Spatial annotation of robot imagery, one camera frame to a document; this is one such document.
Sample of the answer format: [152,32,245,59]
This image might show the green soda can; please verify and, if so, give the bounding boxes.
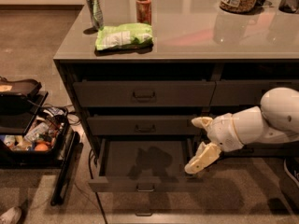
[86,0,104,30]

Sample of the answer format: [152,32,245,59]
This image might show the black bin of groceries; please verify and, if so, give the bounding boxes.
[0,106,69,167]

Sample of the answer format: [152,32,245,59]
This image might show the black floor bar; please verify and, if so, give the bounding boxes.
[50,132,80,206]

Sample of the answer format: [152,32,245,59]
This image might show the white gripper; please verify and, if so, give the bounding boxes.
[184,113,243,175]

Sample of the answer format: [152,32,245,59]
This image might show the green chip bag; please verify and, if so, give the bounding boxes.
[95,23,153,51]

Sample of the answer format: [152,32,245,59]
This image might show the white shoe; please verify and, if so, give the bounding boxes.
[0,207,21,224]

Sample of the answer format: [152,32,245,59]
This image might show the orange fruit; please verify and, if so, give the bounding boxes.
[35,143,49,151]

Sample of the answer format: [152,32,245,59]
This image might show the drawer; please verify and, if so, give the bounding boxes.
[89,137,201,192]
[73,81,215,107]
[87,116,200,135]
[210,79,299,106]
[193,138,299,158]
[201,105,263,136]

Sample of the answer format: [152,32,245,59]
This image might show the black floor cable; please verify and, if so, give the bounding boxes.
[87,148,108,224]

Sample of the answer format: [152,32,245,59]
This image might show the black sneaker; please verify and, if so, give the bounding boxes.
[283,157,299,188]

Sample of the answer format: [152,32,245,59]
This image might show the black case lid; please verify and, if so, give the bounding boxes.
[0,77,42,102]

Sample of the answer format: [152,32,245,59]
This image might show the grey drawer cabinet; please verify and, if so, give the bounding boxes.
[54,0,299,152]

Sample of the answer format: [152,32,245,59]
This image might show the red soda can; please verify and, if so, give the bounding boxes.
[135,0,151,24]

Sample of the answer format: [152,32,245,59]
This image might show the dark glass bottle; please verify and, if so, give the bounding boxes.
[278,0,298,13]

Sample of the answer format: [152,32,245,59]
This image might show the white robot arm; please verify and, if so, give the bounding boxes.
[184,87,299,175]

